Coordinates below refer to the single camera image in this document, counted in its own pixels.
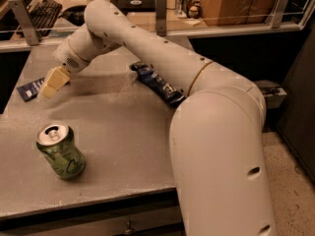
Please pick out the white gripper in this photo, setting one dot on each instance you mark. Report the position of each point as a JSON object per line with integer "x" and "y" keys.
{"x": 66, "y": 57}

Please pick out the blue rxbar blueberry bar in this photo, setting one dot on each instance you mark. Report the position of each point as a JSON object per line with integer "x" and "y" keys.
{"x": 30, "y": 90}

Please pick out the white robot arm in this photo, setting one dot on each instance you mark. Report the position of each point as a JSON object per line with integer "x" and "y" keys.
{"x": 215, "y": 135}

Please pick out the green soda can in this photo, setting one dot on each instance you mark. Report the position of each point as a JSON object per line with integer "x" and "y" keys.
{"x": 56, "y": 142}

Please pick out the black keyboard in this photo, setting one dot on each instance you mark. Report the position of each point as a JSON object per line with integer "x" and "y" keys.
{"x": 43, "y": 16}

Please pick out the black headphones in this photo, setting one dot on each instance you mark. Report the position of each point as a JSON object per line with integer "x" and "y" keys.
{"x": 74, "y": 15}

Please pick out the blue kettle chips bag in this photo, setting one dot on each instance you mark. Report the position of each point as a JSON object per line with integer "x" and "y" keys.
{"x": 150, "y": 78}

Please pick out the black laptop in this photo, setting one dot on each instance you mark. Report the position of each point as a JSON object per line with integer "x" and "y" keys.
{"x": 135, "y": 5}

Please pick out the small round brown object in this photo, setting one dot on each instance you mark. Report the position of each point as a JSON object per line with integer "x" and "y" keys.
{"x": 194, "y": 12}

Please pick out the wooden cabinet box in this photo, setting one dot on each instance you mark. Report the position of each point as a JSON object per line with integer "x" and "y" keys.
{"x": 235, "y": 12}

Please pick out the grey metal shelf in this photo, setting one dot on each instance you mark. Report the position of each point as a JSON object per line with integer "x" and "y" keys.
{"x": 273, "y": 92}

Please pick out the left metal bracket post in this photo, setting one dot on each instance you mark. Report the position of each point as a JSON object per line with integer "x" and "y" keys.
{"x": 24, "y": 20}

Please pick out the metal bracket post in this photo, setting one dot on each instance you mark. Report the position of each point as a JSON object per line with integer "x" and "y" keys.
{"x": 24, "y": 20}
{"x": 276, "y": 16}
{"x": 161, "y": 17}

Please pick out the middle metal bracket post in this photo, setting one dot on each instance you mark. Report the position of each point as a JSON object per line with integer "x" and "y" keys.
{"x": 161, "y": 17}

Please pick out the drawer with metal handle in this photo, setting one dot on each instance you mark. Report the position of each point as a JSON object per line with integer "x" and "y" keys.
{"x": 155, "y": 214}

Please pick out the right metal bracket post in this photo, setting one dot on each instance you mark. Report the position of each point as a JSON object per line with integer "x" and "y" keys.
{"x": 276, "y": 16}

